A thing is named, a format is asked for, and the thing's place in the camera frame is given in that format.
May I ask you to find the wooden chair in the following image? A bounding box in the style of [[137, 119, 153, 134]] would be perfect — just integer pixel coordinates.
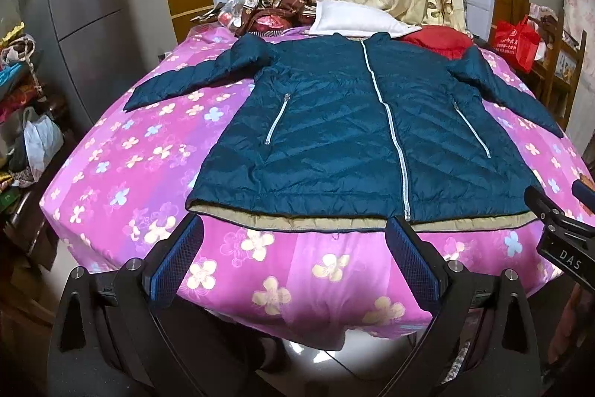
[[527, 11, 588, 130]]

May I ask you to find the red garment on bed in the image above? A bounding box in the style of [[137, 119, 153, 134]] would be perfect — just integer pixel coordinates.
[[401, 25, 473, 60]]

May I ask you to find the grey refrigerator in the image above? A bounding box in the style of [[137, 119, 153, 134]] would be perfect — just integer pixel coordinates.
[[18, 0, 145, 134]]

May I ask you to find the teal quilted down jacket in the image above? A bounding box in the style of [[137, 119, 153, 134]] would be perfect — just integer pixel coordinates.
[[125, 33, 561, 233]]

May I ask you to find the white pillow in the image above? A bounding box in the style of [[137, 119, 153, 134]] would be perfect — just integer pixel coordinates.
[[308, 0, 422, 38]]

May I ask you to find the white plastic bag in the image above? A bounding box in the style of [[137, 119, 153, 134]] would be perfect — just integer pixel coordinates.
[[23, 107, 64, 182]]

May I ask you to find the clutter pile of clothes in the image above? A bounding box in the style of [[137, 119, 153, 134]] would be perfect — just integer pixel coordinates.
[[0, 22, 45, 123]]

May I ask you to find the red plastic bag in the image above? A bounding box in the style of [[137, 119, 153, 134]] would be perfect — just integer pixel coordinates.
[[492, 16, 541, 74]]

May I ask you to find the pink floral hanging curtain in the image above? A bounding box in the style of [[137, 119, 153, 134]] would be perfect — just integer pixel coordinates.
[[564, 0, 595, 93]]

